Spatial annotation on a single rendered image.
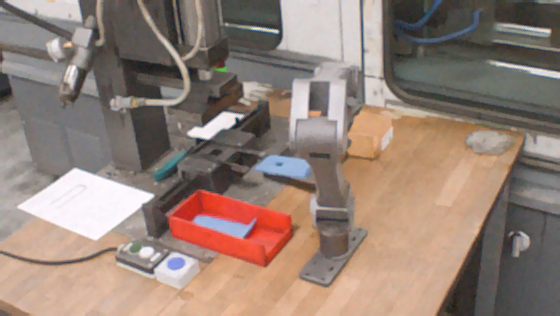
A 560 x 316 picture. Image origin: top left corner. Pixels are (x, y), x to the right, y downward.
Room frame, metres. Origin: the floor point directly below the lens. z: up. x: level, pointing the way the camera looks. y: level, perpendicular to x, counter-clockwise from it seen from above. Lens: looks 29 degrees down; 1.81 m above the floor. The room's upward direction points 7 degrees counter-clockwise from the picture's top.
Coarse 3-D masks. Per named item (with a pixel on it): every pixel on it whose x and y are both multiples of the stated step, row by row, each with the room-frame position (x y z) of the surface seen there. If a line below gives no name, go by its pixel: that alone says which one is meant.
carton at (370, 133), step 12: (288, 120) 1.61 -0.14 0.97; (360, 120) 1.61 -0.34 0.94; (372, 120) 1.59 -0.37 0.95; (384, 120) 1.57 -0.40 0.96; (348, 132) 1.51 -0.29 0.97; (360, 132) 1.61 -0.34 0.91; (372, 132) 1.59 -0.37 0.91; (384, 132) 1.57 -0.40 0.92; (360, 144) 1.49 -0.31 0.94; (372, 144) 1.47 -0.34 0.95; (384, 144) 1.52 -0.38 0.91; (360, 156) 1.49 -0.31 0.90; (372, 156) 1.47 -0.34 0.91
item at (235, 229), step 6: (198, 216) 1.30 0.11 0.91; (204, 216) 1.30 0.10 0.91; (198, 222) 1.28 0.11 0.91; (204, 222) 1.27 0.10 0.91; (210, 222) 1.27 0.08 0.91; (216, 222) 1.27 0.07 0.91; (222, 222) 1.26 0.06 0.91; (228, 222) 1.26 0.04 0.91; (252, 222) 1.22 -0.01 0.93; (216, 228) 1.24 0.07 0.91; (222, 228) 1.24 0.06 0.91; (228, 228) 1.24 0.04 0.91; (234, 228) 1.24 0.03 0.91; (240, 228) 1.23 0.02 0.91; (246, 228) 1.23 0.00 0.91; (234, 234) 1.21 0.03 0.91; (240, 234) 1.21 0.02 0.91; (246, 234) 1.21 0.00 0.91
